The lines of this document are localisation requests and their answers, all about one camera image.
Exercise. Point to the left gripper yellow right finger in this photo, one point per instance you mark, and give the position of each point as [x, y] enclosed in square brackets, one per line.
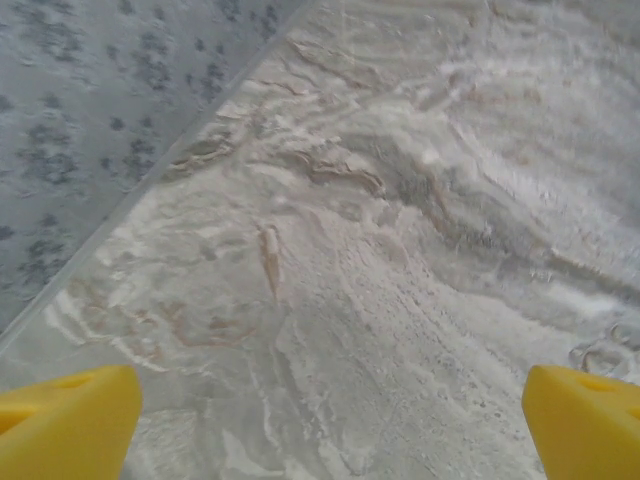
[585, 430]

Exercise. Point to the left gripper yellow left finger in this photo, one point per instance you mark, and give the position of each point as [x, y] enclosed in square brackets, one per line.
[65, 430]

